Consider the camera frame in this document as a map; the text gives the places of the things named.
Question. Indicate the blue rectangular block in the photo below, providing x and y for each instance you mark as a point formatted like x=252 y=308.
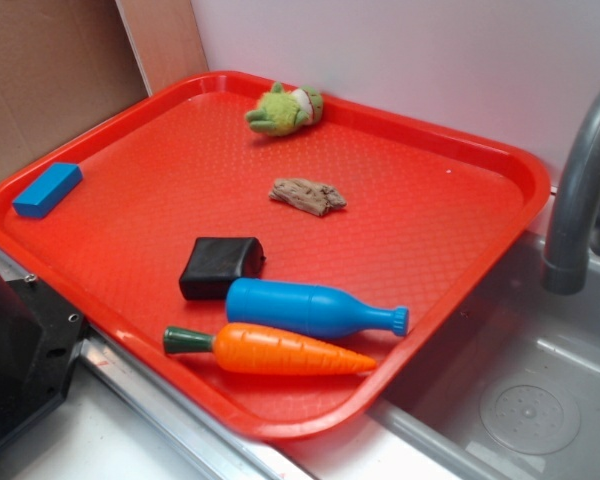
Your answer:
x=39 y=198

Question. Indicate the red plastic tray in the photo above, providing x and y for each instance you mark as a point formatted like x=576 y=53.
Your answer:
x=430 y=210

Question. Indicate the blue plastic toy bottle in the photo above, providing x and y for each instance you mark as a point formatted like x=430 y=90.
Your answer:
x=310 y=310

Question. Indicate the black square pouch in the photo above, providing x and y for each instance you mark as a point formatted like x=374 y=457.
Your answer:
x=216 y=262

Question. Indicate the orange plastic toy carrot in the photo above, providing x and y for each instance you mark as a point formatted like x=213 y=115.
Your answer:
x=254 y=349

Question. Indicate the green plush frog toy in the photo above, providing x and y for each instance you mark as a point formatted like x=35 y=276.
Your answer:
x=280 y=112

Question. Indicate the grey toy sink basin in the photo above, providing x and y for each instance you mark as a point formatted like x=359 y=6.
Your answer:
x=509 y=386

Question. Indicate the grey toy faucet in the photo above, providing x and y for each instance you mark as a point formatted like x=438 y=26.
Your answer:
x=574 y=226

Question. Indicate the brown cardboard panel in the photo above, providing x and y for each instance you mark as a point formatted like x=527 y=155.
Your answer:
x=66 y=66

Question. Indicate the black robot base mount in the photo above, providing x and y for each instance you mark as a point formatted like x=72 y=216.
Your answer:
x=40 y=339

